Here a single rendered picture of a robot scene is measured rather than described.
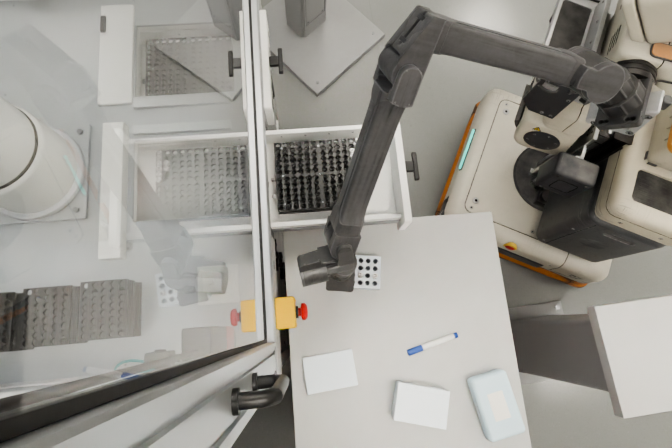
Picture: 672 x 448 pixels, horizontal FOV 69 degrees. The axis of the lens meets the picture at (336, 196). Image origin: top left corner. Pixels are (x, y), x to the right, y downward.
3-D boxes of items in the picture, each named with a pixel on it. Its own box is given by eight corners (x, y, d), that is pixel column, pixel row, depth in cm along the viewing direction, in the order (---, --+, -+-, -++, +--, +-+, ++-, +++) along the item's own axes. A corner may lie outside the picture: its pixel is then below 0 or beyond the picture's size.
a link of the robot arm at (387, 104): (431, 71, 79) (408, 48, 88) (399, 64, 77) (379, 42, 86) (355, 267, 101) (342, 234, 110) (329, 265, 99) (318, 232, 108)
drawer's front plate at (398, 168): (391, 127, 134) (398, 110, 124) (404, 230, 127) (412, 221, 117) (385, 127, 134) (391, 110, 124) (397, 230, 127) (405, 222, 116)
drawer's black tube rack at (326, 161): (358, 146, 131) (361, 137, 124) (365, 210, 126) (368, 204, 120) (275, 151, 129) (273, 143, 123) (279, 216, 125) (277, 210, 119)
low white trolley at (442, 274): (429, 251, 209) (491, 211, 136) (450, 406, 193) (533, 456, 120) (293, 261, 205) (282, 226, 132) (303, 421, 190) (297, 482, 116)
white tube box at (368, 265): (379, 258, 131) (381, 256, 127) (378, 290, 129) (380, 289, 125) (333, 255, 130) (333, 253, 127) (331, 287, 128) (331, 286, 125)
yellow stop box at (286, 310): (297, 297, 120) (296, 295, 113) (299, 327, 118) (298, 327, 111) (276, 299, 119) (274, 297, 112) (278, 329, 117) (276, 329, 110)
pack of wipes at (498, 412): (464, 378, 124) (470, 380, 120) (499, 367, 125) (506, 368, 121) (485, 440, 120) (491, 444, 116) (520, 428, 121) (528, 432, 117)
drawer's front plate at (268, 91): (269, 32, 140) (265, 8, 130) (274, 125, 133) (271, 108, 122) (263, 32, 140) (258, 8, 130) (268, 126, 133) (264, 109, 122)
